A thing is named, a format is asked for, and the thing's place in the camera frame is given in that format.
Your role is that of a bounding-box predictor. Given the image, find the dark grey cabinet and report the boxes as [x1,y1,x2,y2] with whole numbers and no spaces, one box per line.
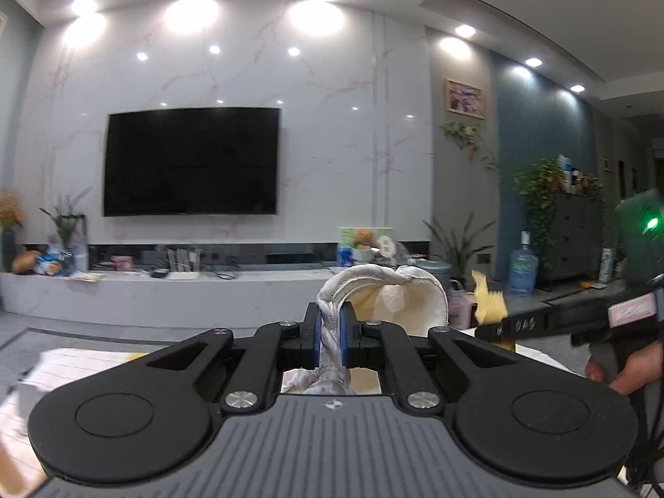
[547,193,609,285]

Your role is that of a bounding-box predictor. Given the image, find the dark green potted plant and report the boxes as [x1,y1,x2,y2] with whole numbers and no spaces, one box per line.
[421,212,496,283]

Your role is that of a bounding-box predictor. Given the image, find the yellow cloth piece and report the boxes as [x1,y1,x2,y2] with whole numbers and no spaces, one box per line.
[471,270,509,325]

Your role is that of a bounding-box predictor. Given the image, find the pink basket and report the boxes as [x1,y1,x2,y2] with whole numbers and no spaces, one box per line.
[447,280,477,331]

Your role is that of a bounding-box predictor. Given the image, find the teddy bear ornament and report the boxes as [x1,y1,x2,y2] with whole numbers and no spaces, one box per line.
[353,228,375,265]

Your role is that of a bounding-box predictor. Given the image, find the white marble television console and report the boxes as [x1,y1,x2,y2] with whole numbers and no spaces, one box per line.
[0,266,346,334]

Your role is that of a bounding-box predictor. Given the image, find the blue water jug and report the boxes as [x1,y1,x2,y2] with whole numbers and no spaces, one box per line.
[510,232,537,298]

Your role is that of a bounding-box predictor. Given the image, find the bottles on cabinet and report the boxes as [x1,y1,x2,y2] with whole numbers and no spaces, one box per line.
[556,154,589,190]

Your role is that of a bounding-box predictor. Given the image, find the person's right hand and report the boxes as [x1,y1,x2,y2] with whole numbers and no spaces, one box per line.
[585,339,664,398]

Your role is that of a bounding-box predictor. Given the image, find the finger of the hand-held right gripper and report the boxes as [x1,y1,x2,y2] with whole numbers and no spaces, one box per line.
[474,302,612,347]

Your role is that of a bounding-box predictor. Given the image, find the black television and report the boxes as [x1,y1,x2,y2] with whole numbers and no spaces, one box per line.
[102,107,281,217]

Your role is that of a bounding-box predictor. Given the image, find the snack bags pile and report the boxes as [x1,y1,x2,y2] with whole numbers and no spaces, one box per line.
[13,249,76,277]

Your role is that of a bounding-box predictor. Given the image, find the leafy trailing plant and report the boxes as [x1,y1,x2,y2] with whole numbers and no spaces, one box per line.
[513,160,567,273]

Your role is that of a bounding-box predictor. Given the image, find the long-leaf potted plant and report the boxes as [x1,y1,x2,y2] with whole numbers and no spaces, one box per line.
[39,189,89,273]

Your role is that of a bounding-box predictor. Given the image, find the white router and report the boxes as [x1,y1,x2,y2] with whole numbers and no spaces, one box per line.
[165,248,202,282]

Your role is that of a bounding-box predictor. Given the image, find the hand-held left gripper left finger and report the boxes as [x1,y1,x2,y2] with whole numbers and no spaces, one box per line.
[142,301,325,412]

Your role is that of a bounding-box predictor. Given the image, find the dried yellow flowers vase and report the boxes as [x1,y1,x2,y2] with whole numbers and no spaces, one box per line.
[0,190,26,272]

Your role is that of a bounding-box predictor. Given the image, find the hanging vine plant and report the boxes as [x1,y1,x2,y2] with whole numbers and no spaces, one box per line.
[440,121,501,171]

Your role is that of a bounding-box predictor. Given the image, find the framed wall picture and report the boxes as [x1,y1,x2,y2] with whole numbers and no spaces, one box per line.
[444,79,486,120]

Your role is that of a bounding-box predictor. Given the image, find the grey trash can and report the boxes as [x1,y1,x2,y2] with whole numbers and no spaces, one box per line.
[415,262,453,294]

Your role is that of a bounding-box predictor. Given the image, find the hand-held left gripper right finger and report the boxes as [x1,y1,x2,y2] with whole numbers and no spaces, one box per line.
[339,301,522,412]

